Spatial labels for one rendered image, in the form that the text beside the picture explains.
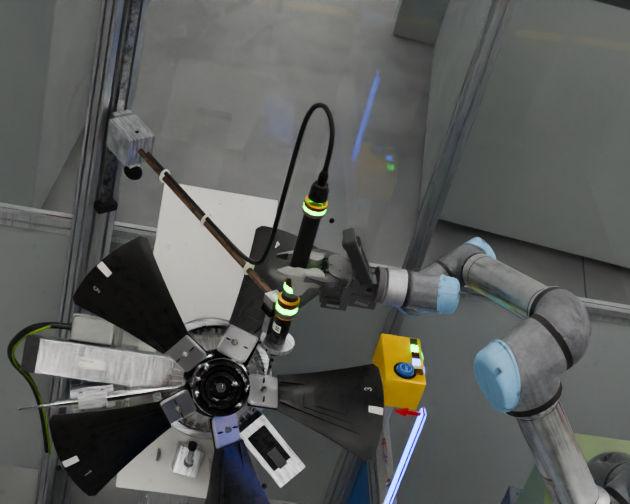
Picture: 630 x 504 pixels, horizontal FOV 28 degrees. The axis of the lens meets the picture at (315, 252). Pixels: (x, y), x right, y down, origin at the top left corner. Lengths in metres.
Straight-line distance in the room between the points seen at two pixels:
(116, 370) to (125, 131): 0.54
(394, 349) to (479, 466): 0.98
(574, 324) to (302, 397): 0.67
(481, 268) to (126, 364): 0.79
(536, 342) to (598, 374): 1.49
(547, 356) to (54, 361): 1.07
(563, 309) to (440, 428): 1.56
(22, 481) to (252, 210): 1.44
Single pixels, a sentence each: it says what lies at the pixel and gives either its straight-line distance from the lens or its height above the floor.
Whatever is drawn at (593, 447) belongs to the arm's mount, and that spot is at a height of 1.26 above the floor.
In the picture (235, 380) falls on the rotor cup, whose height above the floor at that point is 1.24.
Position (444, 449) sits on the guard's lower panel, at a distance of 3.85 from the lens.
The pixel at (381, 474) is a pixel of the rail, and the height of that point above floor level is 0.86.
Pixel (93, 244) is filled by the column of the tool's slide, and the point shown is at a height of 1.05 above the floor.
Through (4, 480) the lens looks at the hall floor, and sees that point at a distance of 3.96.
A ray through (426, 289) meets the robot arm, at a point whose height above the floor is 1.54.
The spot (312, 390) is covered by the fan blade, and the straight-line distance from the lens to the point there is 2.66.
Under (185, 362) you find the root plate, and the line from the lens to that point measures 2.64.
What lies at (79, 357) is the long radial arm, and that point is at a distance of 2.72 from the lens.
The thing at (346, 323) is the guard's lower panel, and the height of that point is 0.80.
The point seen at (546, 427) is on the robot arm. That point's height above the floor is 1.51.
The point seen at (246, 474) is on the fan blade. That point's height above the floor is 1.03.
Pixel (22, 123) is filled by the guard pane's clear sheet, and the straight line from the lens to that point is 3.15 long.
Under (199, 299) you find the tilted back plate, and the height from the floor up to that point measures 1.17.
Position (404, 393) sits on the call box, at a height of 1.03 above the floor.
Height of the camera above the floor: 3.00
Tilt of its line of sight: 37 degrees down
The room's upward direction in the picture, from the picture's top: 16 degrees clockwise
